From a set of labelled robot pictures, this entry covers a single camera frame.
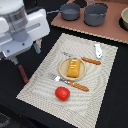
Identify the large grey pot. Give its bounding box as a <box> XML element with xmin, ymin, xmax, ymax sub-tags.
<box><xmin>84</xmin><ymin>0</ymin><xmax>107</xmax><ymax>26</ymax></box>

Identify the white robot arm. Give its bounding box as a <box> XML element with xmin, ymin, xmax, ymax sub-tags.
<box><xmin>0</xmin><ymin>0</ymin><xmax>50</xmax><ymax>65</ymax></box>

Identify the wooden handled fork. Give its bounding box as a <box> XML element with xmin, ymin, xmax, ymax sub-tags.
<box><xmin>47</xmin><ymin>73</ymin><xmax>89</xmax><ymax>91</ymax></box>

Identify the brown toy sausage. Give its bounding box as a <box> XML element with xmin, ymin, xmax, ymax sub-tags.
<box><xmin>18</xmin><ymin>65</ymin><xmax>29</xmax><ymax>83</ymax></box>

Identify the round beige plate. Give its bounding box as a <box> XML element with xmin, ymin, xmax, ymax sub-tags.
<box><xmin>59</xmin><ymin>58</ymin><xmax>86</xmax><ymax>81</ymax></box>

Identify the red toy tomato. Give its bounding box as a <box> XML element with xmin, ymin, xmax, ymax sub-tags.
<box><xmin>55</xmin><ymin>86</ymin><xmax>70</xmax><ymax>101</ymax></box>

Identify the small grey saucepan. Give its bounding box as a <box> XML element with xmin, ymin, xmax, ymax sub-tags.
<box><xmin>46</xmin><ymin>2</ymin><xmax>82</xmax><ymax>22</ymax></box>

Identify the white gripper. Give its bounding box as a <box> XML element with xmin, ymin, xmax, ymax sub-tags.
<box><xmin>0</xmin><ymin>8</ymin><xmax>50</xmax><ymax>65</ymax></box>

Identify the woven beige placemat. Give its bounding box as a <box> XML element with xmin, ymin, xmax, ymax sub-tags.
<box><xmin>17</xmin><ymin>33</ymin><xmax>117</xmax><ymax>128</ymax></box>

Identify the wooden handled knife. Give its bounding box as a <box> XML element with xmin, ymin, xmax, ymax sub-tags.
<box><xmin>61</xmin><ymin>52</ymin><xmax>101</xmax><ymax>65</ymax></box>

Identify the beige bowl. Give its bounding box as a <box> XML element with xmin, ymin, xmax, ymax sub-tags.
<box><xmin>121</xmin><ymin>7</ymin><xmax>128</xmax><ymax>30</ymax></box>

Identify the orange toy bread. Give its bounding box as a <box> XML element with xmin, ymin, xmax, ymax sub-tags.
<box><xmin>67</xmin><ymin>58</ymin><xmax>81</xmax><ymax>78</ymax></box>

